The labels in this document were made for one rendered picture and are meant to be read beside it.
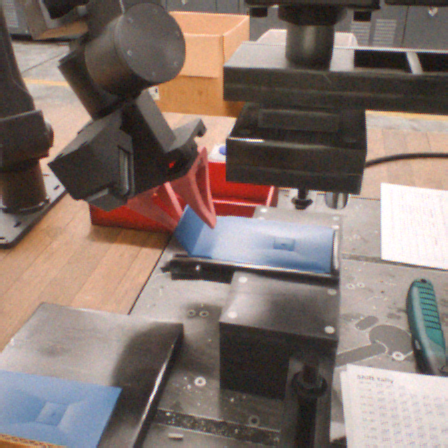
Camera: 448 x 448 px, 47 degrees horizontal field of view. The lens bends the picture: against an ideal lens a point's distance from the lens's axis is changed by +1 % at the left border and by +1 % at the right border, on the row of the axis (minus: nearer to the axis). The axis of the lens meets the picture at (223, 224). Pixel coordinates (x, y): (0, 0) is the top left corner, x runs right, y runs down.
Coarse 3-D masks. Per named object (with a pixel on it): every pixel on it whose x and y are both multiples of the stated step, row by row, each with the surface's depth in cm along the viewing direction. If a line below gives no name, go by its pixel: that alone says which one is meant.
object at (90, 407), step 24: (0, 384) 45; (24, 384) 45; (48, 384) 45; (72, 384) 45; (0, 408) 43; (24, 408) 43; (72, 408) 43; (96, 408) 43; (0, 432) 41; (24, 432) 41; (48, 432) 41; (72, 432) 41; (96, 432) 41
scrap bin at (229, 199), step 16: (208, 160) 75; (224, 176) 76; (224, 192) 77; (240, 192) 77; (256, 192) 76; (272, 192) 67; (96, 208) 70; (160, 208) 67; (224, 208) 65; (240, 208) 65; (96, 224) 71; (112, 224) 71; (128, 224) 70; (144, 224) 69; (160, 224) 69
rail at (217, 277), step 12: (204, 264) 49; (216, 264) 49; (228, 264) 49; (240, 264) 49; (252, 264) 49; (204, 276) 50; (216, 276) 50; (228, 276) 50; (288, 276) 48; (300, 276) 48; (312, 276) 47; (324, 276) 47; (336, 276) 47
